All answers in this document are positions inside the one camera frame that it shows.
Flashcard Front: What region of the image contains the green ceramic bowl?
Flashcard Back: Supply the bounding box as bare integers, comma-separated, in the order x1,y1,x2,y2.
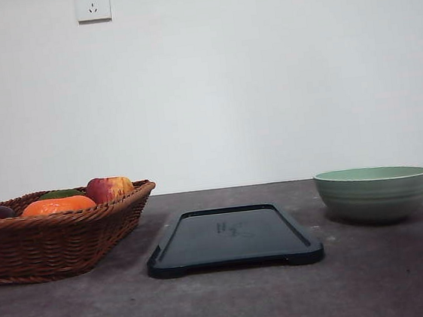
313,164,423,227

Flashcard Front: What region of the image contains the brown wicker basket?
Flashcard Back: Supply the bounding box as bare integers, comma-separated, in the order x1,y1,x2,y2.
0,179,155,285

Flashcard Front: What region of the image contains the dark blue rectangular tray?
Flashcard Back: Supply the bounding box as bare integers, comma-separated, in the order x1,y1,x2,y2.
148,203,324,279

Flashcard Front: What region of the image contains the red yellow apple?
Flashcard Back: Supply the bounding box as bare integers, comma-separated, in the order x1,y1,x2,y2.
87,175,134,203

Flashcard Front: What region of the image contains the dark green fruit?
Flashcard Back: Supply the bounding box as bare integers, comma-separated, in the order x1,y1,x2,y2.
39,189,86,200

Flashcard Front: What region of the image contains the orange tangerine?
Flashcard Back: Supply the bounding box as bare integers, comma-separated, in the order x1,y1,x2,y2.
22,195,96,216

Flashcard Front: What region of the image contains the white wall socket left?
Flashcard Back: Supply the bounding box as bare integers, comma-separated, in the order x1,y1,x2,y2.
74,0,112,27

